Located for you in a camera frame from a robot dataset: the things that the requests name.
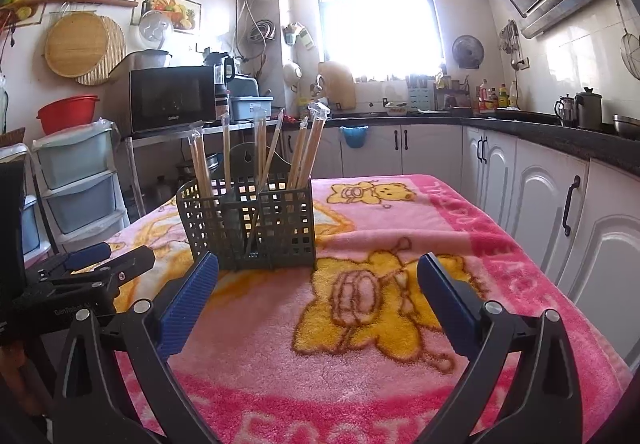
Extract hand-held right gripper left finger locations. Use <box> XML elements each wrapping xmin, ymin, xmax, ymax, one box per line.
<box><xmin>52</xmin><ymin>251</ymin><xmax>221</xmax><ymax>444</ymax></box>

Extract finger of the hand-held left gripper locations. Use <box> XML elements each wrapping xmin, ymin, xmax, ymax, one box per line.
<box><xmin>50</xmin><ymin>245</ymin><xmax>157</xmax><ymax>293</ymax></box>
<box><xmin>25</xmin><ymin>241</ymin><xmax>113</xmax><ymax>282</ymax></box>

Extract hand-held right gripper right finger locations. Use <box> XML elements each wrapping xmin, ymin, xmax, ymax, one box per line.
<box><xmin>416</xmin><ymin>252</ymin><xmax>586</xmax><ymax>444</ymax></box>

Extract green plastic utensil basket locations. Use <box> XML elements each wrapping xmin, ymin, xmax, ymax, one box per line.
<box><xmin>176</xmin><ymin>142</ymin><xmax>317</xmax><ymax>272</ymax></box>

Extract pile of chopsticks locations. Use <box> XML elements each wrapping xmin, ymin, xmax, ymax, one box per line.
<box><xmin>187</xmin><ymin>103</ymin><xmax>333</xmax><ymax>245</ymax></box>

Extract person's left forearm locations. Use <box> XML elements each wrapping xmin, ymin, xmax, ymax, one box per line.
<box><xmin>0</xmin><ymin>341</ymin><xmax>51</xmax><ymax>417</ymax></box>

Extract hanging dark utensils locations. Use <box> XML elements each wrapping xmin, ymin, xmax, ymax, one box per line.
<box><xmin>499</xmin><ymin>19</ymin><xmax>523</xmax><ymax>70</ymax></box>

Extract plastic drawer unit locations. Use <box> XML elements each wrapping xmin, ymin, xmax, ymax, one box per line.
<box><xmin>31</xmin><ymin>124</ymin><xmax>128</xmax><ymax>250</ymax></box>
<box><xmin>21</xmin><ymin>196</ymin><xmax>51</xmax><ymax>270</ymax></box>

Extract small steel kettle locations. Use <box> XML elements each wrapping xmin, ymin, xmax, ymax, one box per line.
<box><xmin>152</xmin><ymin>175</ymin><xmax>173</xmax><ymax>205</ymax></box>

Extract pink printed blanket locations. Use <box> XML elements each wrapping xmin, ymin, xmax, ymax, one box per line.
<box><xmin>112</xmin><ymin>174</ymin><xmax>633</xmax><ymax>444</ymax></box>

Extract large steel pot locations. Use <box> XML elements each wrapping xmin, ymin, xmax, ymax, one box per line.
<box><xmin>175</xmin><ymin>151</ymin><xmax>225</xmax><ymax>182</ymax></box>

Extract steel shelf table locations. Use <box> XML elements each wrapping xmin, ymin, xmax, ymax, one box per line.
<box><xmin>120</xmin><ymin>116</ymin><xmax>286</xmax><ymax>225</ymax></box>

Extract red plastic basin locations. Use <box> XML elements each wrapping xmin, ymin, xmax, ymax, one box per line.
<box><xmin>36</xmin><ymin>95</ymin><xmax>101</xmax><ymax>135</ymax></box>

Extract black microwave oven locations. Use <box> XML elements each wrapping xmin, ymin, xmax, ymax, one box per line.
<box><xmin>129</xmin><ymin>66</ymin><xmax>217</xmax><ymax>135</ymax></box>

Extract blue hanging bin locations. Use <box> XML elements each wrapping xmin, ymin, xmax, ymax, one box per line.
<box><xmin>339</xmin><ymin>125</ymin><xmax>369</xmax><ymax>150</ymax></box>

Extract blue-grey plastic box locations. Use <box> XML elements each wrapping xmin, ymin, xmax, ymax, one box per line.
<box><xmin>230</xmin><ymin>95</ymin><xmax>275</xmax><ymax>121</ymax></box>

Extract black kitchen countertop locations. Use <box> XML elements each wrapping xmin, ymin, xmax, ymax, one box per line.
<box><xmin>280</xmin><ymin>109</ymin><xmax>640</xmax><ymax>162</ymax></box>

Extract striped bamboo board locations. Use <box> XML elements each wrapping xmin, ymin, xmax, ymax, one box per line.
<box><xmin>75</xmin><ymin>15</ymin><xmax>127</xmax><ymax>87</ymax></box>

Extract black stove top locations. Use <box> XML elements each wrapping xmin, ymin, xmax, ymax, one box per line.
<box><xmin>495</xmin><ymin>108</ymin><xmax>561</xmax><ymax>125</ymax></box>

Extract dark spice rack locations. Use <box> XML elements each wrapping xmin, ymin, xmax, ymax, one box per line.
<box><xmin>434</xmin><ymin>79</ymin><xmax>473</xmax><ymax>110</ymax></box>

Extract black blender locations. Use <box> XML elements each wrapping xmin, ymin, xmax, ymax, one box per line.
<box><xmin>202</xmin><ymin>51</ymin><xmax>236</xmax><ymax>122</ymax></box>

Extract round bamboo board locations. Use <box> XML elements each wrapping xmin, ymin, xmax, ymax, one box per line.
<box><xmin>44</xmin><ymin>13</ymin><xmax>110</xmax><ymax>78</ymax></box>

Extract white round plastic cover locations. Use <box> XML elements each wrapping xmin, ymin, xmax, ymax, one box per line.
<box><xmin>138</xmin><ymin>10</ymin><xmax>175</xmax><ymax>49</ymax></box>

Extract pale wooden cutting board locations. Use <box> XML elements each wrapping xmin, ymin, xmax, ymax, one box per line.
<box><xmin>317</xmin><ymin>61</ymin><xmax>357</xmax><ymax>110</ymax></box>

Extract long wooden pole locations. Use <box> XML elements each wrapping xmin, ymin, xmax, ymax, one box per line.
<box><xmin>0</xmin><ymin>0</ymin><xmax>139</xmax><ymax>25</ymax></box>

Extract steel bowl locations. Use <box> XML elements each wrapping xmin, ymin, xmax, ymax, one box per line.
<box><xmin>612</xmin><ymin>114</ymin><xmax>640</xmax><ymax>140</ymax></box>

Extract hanging utensil cup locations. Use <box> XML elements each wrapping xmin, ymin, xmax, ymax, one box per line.
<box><xmin>283</xmin><ymin>21</ymin><xmax>316</xmax><ymax>50</ymax></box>

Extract kitchen window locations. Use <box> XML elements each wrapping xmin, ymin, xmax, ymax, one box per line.
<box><xmin>312</xmin><ymin>0</ymin><xmax>446</xmax><ymax>80</ymax></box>

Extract coiled grey hose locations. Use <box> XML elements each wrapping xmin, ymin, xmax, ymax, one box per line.
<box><xmin>249</xmin><ymin>21</ymin><xmax>277</xmax><ymax>45</ymax></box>

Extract hanging wire skimmer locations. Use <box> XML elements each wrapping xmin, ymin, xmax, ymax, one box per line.
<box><xmin>615</xmin><ymin>0</ymin><xmax>640</xmax><ymax>75</ymax></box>

